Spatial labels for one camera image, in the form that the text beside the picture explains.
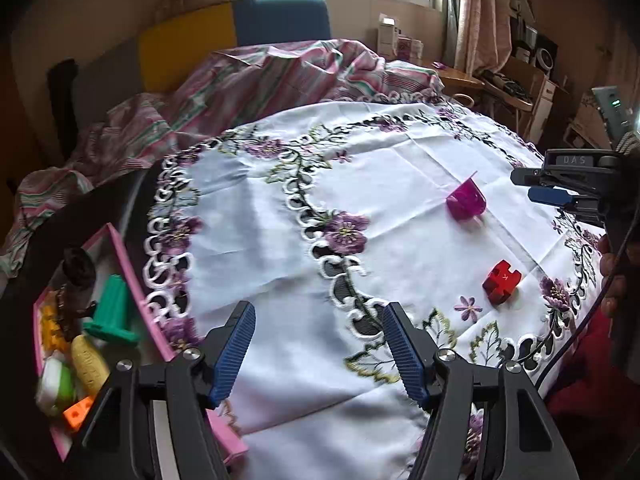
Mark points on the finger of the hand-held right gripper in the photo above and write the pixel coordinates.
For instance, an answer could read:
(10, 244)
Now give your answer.
(550, 195)
(527, 176)

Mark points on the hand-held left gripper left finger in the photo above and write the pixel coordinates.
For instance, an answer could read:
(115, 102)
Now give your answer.
(232, 355)

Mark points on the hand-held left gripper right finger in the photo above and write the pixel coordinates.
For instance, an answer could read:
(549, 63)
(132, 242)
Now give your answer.
(407, 355)

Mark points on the magenta plastic piece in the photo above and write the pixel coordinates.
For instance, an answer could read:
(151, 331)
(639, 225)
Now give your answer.
(467, 200)

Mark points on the pink cardboard box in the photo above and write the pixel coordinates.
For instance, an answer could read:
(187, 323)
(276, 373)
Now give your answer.
(130, 280)

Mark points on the green plastic piece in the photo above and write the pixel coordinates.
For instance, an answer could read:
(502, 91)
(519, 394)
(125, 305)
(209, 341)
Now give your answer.
(112, 310)

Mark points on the cream oval plastic piece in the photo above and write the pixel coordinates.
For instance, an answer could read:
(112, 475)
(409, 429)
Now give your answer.
(89, 364)

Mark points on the orange plastic block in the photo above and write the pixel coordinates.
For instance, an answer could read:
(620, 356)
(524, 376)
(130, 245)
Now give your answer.
(77, 411)

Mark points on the brown wooden massager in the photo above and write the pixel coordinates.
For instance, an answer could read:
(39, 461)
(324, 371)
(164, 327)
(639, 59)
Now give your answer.
(67, 310)

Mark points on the black lidded jar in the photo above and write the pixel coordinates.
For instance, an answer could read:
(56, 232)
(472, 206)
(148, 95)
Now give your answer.
(77, 267)

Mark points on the white green paper punch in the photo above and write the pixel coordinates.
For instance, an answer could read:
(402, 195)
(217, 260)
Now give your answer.
(55, 385)

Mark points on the yellow orange plastic clip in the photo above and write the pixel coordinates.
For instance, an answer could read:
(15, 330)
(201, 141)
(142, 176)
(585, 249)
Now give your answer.
(50, 330)

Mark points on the person's right hand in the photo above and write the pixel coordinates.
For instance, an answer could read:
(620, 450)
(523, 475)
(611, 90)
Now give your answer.
(612, 285)

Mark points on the red plastic block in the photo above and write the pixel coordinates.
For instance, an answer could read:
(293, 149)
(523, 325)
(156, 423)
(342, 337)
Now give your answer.
(501, 280)

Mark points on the wooden nightstand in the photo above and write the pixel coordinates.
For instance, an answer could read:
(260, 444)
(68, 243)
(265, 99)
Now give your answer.
(460, 77)

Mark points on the white round fan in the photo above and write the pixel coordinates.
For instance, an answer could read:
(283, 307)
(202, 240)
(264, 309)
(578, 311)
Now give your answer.
(546, 55)

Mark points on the white embroidered tablecloth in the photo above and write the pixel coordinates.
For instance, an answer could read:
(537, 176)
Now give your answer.
(400, 185)

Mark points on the pink carton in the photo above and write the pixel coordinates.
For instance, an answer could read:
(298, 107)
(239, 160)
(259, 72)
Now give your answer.
(410, 49)

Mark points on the red clothing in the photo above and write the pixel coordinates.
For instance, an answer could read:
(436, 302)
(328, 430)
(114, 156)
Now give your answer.
(590, 410)

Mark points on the white carton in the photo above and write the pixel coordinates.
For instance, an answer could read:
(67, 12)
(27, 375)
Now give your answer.
(387, 35)

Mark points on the pink striped blanket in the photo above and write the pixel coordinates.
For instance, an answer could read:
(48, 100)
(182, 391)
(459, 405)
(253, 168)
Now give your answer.
(280, 75)

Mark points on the grey yellow blue headboard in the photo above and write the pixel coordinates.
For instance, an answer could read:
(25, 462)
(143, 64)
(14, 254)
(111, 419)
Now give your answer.
(187, 45)

